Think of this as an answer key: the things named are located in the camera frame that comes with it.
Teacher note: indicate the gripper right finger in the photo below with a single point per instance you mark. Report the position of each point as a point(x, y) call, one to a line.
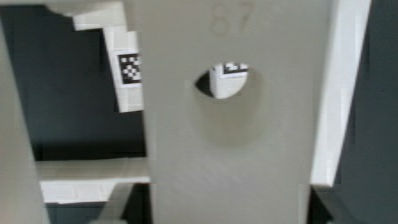
point(327, 208)

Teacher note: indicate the white chair leg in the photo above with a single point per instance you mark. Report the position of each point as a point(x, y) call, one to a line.
point(124, 64)
point(227, 77)

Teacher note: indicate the white chair back frame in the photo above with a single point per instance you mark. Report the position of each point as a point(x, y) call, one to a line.
point(229, 145)

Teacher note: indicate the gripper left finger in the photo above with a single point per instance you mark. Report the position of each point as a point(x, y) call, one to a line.
point(126, 208)

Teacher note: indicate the white U-shaped fence frame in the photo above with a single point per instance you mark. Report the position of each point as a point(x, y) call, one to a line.
point(80, 181)

